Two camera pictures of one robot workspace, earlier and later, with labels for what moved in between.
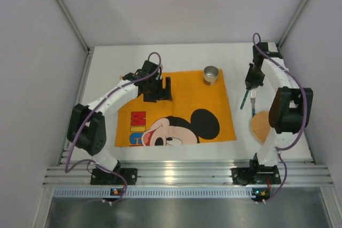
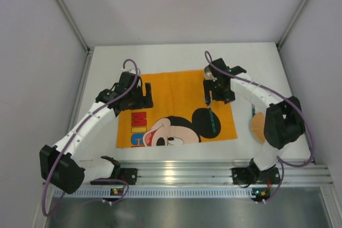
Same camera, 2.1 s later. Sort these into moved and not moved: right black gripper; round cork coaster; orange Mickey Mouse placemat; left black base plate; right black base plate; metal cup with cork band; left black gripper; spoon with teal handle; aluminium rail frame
Moved: right black gripper; spoon with teal handle; left black gripper
Not moved: right black base plate; aluminium rail frame; left black base plate; round cork coaster; metal cup with cork band; orange Mickey Mouse placemat
